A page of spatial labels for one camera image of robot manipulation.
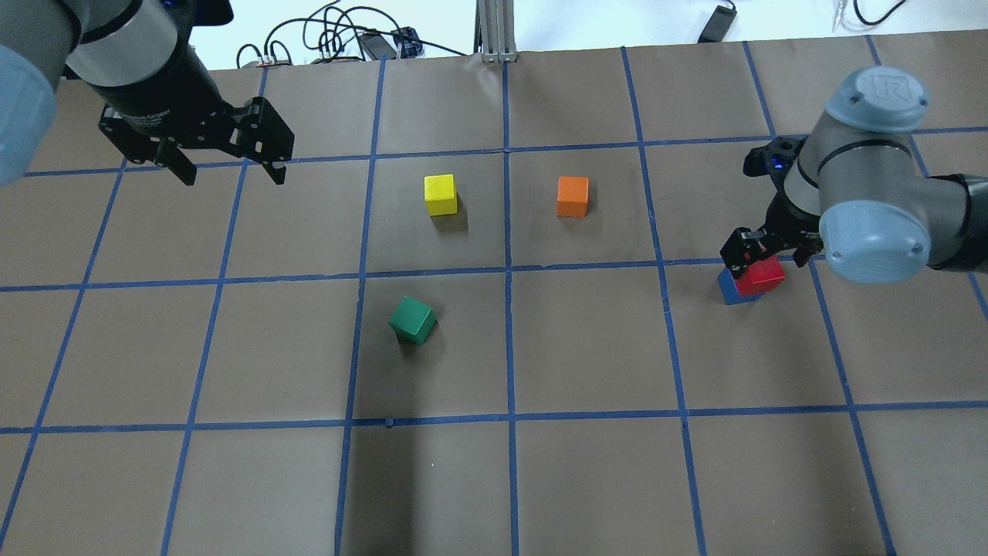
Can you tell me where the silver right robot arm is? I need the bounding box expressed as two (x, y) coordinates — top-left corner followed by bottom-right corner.
(720, 66), (987, 284)

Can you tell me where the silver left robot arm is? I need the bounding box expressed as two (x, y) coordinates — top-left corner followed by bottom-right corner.
(1, 1), (294, 186)

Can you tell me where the red wooden block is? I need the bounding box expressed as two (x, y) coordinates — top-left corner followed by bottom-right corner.
(733, 256), (786, 298)

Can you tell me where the brown paper table mat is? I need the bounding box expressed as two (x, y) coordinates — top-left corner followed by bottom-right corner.
(1, 31), (986, 555)

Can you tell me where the black power adapter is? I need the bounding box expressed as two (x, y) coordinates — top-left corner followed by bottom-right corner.
(696, 5), (737, 43)

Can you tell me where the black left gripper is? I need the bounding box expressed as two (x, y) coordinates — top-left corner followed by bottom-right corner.
(98, 97), (296, 185)

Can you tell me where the yellow wooden block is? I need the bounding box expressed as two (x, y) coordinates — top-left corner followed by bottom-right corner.
(423, 174), (459, 217)

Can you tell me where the black usb hub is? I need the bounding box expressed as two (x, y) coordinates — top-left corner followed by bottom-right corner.
(357, 28), (425, 60)

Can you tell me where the blue wooden block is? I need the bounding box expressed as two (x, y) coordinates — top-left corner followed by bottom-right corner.
(719, 268), (763, 306)

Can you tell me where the green wooden block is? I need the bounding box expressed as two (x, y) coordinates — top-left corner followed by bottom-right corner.
(388, 296), (438, 345)

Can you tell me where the aluminium frame post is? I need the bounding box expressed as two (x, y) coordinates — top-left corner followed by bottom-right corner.
(474, 0), (518, 63)

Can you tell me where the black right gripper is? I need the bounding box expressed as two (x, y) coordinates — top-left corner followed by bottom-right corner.
(720, 136), (824, 280)

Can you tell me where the orange wooden block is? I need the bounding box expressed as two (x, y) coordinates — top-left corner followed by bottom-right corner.
(555, 175), (590, 218)

